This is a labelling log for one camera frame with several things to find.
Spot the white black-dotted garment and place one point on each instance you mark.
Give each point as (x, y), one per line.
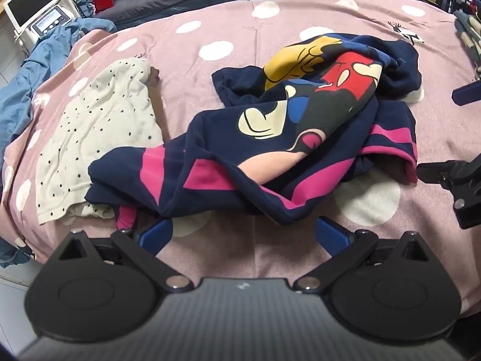
(94, 131)

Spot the white monitor device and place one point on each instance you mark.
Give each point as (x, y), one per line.
(30, 2)

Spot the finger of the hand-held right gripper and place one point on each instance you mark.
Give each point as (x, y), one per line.
(466, 94)
(451, 175)

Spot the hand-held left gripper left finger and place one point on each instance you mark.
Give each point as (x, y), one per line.
(157, 234)

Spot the blue white checkered garment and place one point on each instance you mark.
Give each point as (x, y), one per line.
(469, 34)

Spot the blue duvet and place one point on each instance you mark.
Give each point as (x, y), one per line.
(49, 52)

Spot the navy cartoon print sweater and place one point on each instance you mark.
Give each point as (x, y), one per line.
(225, 150)

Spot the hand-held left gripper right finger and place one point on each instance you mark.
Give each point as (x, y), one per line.
(331, 237)

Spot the pink polka dot blanket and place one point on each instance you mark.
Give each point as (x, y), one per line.
(300, 18)

